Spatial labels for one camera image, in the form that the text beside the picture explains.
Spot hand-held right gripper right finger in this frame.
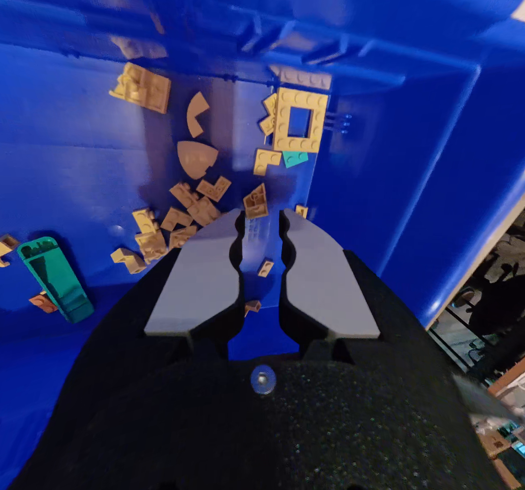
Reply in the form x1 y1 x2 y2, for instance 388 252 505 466
278 208 381 341

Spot teal brick separator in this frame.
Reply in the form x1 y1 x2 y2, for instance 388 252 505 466
16 236 96 324

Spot black office chair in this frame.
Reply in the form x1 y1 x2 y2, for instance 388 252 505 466
449 248 525 376

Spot pile of tan bricks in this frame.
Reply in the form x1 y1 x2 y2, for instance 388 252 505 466
0 61 333 318

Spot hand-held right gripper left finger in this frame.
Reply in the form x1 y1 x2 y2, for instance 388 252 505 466
144 209 247 339

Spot small orange brick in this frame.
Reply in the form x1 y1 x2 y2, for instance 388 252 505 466
28 291 59 314

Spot blue storage bin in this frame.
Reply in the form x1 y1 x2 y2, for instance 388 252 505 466
0 0 525 441

